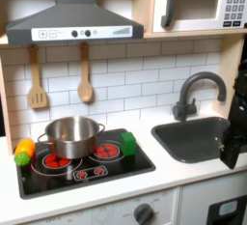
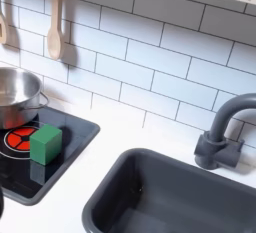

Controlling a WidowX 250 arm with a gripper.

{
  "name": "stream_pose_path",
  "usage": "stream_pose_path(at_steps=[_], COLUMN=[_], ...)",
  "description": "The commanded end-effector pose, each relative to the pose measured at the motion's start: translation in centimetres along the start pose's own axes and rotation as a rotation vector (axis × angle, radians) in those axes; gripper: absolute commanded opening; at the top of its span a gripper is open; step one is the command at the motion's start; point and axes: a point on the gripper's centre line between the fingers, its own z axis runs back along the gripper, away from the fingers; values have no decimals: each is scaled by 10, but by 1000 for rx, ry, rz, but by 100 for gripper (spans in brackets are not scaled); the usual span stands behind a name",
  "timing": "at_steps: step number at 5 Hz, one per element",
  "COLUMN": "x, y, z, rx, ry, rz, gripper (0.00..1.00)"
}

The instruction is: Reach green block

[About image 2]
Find green wooden block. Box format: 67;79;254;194
29;123;63;166

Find black glass stove top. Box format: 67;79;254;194
0;106;101;207

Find dark grey tap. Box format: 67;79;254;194
193;92;256;171

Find wooden spoon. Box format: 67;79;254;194
46;0;65;61

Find dark grey sink basin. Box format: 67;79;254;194
81;147;256;233

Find steel pot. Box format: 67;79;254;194
0;66;50;131

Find wooden slotted spatula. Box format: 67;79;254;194
0;10;8;45

